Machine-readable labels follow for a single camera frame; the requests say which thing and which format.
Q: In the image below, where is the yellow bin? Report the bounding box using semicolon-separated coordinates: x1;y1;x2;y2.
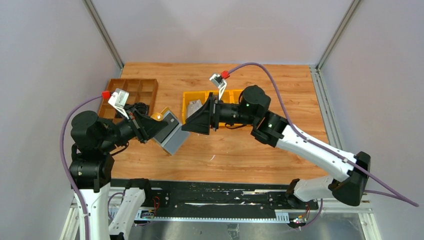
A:
181;91;209;124
206;90;235;104
230;89;243;104

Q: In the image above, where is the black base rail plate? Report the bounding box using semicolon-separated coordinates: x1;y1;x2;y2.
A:
121;179;320;220

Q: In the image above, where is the grey cards pile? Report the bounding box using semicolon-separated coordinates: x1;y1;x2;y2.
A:
186;99;203;118

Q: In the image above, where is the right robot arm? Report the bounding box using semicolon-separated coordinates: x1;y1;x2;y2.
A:
182;85;371;208

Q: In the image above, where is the left yellow bin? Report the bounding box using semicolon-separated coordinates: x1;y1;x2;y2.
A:
181;91;209;124

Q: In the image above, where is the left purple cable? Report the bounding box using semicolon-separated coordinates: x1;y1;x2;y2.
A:
59;92;117;240

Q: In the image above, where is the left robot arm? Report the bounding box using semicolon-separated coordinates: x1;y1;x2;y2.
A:
67;109;168;240

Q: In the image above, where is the right yellow bin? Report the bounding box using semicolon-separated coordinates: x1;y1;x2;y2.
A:
230;89;243;104

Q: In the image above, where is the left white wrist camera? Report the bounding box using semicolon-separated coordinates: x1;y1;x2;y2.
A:
107;88;130;120

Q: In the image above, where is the yellow leather card holder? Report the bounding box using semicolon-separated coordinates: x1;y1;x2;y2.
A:
151;107;190;156

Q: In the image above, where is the black cable coil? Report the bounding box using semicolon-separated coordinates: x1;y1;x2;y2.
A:
127;102;150;117

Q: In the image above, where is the middle yellow bin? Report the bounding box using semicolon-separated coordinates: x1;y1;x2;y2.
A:
206;90;235;104

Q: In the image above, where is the wooden compartment tray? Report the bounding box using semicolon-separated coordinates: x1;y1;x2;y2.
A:
98;78;159;124

